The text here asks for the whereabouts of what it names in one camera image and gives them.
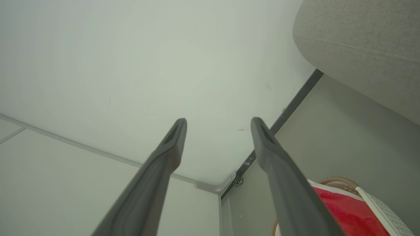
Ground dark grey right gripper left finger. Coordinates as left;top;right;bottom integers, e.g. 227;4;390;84
91;118;188;236

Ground cream laundry basket brown rim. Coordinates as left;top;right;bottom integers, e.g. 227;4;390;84
272;176;414;236

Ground plain red garment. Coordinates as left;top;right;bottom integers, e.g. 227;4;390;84
312;187;391;236

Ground dark grey baseboard strip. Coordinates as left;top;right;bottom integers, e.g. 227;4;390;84
220;69;324;200

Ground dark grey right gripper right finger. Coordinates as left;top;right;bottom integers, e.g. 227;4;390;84
250;117;346;236

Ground grey fabric cushion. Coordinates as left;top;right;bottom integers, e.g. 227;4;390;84
293;0;420;127

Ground light grey wall panel frame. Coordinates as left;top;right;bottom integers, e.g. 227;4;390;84
0;113;237;195

